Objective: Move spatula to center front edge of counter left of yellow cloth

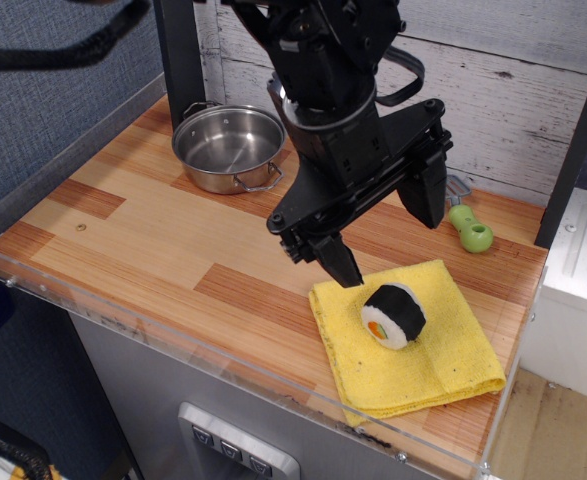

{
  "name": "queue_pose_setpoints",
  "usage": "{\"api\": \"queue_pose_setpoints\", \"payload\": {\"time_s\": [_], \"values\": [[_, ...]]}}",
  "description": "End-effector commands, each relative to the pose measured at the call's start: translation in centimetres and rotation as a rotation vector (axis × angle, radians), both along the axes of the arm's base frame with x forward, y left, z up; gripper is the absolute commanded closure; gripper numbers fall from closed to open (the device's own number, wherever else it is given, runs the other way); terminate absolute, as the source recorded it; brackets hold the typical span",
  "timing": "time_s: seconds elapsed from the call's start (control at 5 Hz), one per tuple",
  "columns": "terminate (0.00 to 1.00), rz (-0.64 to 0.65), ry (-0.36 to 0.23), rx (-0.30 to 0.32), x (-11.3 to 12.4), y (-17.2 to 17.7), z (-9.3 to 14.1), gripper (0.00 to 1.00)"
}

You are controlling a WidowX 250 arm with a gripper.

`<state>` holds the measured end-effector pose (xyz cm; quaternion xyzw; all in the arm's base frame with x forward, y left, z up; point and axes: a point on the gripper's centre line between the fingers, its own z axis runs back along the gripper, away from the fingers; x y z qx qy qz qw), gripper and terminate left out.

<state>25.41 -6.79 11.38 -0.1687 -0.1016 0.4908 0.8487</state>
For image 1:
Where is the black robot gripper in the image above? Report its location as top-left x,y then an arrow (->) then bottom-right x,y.
267,99 -> 452,288

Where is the clear acrylic guard rail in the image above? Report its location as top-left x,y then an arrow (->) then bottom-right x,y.
0,72 -> 544,480

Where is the dark metal post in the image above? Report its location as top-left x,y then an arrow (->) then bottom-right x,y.
153,0 -> 206,129
534,96 -> 587,249

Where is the black braided strap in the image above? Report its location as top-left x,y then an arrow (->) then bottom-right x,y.
0,432 -> 54,480

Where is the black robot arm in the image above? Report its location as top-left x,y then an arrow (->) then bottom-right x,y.
232,1 -> 452,288

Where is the dark metal post left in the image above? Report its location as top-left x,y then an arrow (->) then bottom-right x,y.
153,0 -> 206,129

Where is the white ridged box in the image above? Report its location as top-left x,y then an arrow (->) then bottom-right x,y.
520,188 -> 587,396

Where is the toy sushi roll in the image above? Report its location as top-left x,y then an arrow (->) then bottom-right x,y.
361,283 -> 427,350

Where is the silver toy appliance front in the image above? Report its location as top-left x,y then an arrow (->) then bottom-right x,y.
72,315 -> 480,479

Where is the stainless steel pot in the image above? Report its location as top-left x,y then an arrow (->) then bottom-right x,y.
172,104 -> 287,195

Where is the yellow folded cloth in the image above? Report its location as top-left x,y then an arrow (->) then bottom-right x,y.
309,260 -> 506,427

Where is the dark metal post right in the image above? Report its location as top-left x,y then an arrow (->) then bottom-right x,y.
534,96 -> 587,249

